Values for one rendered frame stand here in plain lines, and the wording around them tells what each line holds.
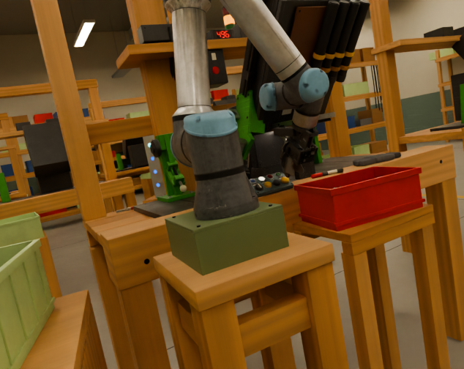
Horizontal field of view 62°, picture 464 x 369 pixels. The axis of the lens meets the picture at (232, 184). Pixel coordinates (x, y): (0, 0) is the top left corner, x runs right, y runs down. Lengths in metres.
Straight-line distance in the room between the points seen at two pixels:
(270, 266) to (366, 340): 0.50
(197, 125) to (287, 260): 0.33
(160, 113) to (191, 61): 0.81
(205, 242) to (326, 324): 0.32
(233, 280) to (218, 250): 0.08
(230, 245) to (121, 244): 0.40
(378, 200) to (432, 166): 0.70
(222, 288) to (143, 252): 0.44
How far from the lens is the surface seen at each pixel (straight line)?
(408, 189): 1.26
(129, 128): 1.83
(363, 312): 1.18
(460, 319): 2.15
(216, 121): 0.83
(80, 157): 1.70
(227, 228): 0.80
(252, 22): 0.95
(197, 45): 1.01
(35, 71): 11.62
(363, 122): 7.85
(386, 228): 1.18
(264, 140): 1.75
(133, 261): 1.14
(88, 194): 1.70
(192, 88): 0.99
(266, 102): 1.08
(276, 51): 0.96
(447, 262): 2.03
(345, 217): 1.13
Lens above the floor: 1.11
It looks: 7 degrees down
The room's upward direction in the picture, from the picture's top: 11 degrees counter-clockwise
